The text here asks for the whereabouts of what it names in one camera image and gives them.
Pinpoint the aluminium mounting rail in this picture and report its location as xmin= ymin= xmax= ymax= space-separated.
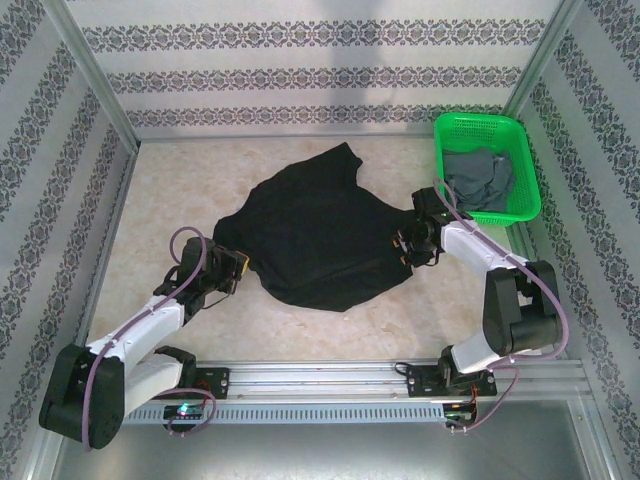
xmin=124 ymin=360 xmax=586 ymax=401

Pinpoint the slotted grey cable tray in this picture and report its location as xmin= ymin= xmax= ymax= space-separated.
xmin=122 ymin=402 xmax=451 ymax=425

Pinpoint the aluminium frame post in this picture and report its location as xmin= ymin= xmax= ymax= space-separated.
xmin=502 ymin=0 xmax=586 ymax=124
xmin=47 ymin=0 xmax=141 ymax=151

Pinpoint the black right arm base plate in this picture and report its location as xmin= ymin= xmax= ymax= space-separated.
xmin=407 ymin=367 xmax=499 ymax=399

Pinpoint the black t-shirt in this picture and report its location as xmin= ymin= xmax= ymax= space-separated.
xmin=212 ymin=142 xmax=419 ymax=314

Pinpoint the green plastic basket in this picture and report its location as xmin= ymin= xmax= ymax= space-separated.
xmin=432 ymin=112 xmax=544 ymax=227

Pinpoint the grey t-shirt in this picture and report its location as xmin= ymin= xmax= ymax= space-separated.
xmin=443 ymin=149 xmax=516 ymax=214

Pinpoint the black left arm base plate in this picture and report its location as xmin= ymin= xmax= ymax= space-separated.
xmin=192 ymin=367 xmax=231 ymax=400

